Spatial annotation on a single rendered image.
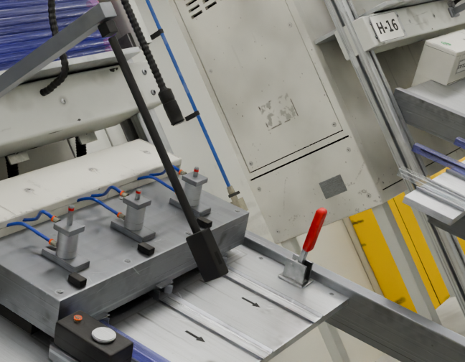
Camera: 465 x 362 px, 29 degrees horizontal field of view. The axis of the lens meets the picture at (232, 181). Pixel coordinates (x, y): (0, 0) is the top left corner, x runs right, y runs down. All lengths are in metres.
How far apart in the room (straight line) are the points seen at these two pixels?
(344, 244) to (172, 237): 3.16
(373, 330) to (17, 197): 0.47
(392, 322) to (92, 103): 0.48
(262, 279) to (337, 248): 3.01
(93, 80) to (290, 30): 0.86
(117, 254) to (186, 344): 0.13
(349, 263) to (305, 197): 2.13
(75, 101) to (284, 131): 0.95
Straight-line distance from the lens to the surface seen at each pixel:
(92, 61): 1.21
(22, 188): 1.10
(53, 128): 1.16
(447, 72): 2.08
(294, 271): 1.15
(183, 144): 3.59
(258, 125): 2.11
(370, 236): 4.25
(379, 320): 1.15
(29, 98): 1.16
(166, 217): 1.12
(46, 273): 0.98
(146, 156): 1.23
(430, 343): 1.13
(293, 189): 2.09
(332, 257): 4.10
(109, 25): 0.83
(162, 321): 1.03
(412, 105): 1.91
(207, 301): 1.08
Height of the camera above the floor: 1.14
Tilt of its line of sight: 1 degrees up
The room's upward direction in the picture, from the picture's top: 24 degrees counter-clockwise
